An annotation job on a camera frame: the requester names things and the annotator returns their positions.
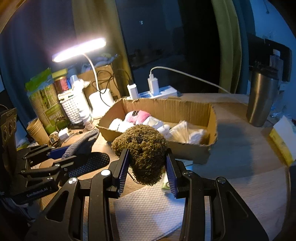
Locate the brown plush toy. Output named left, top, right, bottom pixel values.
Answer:
left=111, top=124, right=167, bottom=186

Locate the narrow yellow curtain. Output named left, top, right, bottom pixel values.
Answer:
left=211, top=0, right=243, bottom=93

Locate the clear bag of cotton pads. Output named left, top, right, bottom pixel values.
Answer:
left=109, top=118, right=130, bottom=131

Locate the small white bottle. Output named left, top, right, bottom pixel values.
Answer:
left=84, top=115, right=94, bottom=131

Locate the cotton swab pack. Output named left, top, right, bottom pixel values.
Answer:
left=169, top=120, right=207, bottom=144

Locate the flat white paper towel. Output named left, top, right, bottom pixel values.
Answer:
left=113, top=181, right=192, bottom=241

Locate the green packaged paper cup sleeve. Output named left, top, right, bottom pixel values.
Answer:
left=25, top=68, right=70, bottom=136

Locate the pink sock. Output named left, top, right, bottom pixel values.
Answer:
left=126, top=110, right=150, bottom=124

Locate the tall cardboard carton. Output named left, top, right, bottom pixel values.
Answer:
left=77, top=64, right=122, bottom=100

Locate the white power strip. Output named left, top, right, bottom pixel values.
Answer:
left=138, top=85, right=181, bottom=99

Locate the white woven basket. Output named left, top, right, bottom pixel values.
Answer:
left=60, top=91, right=91, bottom=124

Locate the clear water bottle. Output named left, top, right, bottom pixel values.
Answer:
left=268, top=49, right=284, bottom=81

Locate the dark glass door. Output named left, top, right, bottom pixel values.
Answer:
left=116, top=0, right=220, bottom=93

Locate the white charging cable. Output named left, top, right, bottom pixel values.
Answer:
left=150, top=66, right=232, bottom=94

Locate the black monitor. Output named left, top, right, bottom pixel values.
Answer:
left=246, top=32, right=292, bottom=82

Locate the white desk lamp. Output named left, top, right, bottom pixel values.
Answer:
left=52, top=38, right=115, bottom=114

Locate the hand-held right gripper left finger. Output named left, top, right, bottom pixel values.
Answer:
left=25, top=148, right=130, bottom=241

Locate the wide yellow curtain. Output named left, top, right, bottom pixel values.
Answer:
left=70, top=0, right=132, bottom=98

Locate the small printed tissue packet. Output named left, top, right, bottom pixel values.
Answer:
left=161, top=173, right=173, bottom=193

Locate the narrow teal curtain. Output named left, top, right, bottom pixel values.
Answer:
left=236, top=0, right=257, bottom=93

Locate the shallow cardboard box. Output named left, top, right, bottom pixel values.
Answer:
left=96, top=97, right=218, bottom=165

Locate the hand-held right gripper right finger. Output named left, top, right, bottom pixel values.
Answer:
left=165, top=148, right=270, bottom=241

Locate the steel tumbler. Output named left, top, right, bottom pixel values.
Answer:
left=245, top=65, right=280, bottom=127

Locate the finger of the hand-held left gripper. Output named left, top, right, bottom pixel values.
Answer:
left=20, top=156, right=78, bottom=188
left=17, top=144, right=77, bottom=166

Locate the black power cable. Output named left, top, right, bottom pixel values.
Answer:
left=91, top=70, right=134, bottom=98

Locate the stack of kraft paper cups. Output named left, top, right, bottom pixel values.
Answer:
left=26, top=119, right=50, bottom=145

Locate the small white charger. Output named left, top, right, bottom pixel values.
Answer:
left=127, top=84, right=139, bottom=100

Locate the red label jar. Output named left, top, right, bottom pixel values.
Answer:
left=51, top=69, right=70, bottom=95

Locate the white plug adapter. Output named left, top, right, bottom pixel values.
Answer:
left=59, top=128, right=70, bottom=141

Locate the tall white charger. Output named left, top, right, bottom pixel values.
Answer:
left=148, top=74, right=159, bottom=95

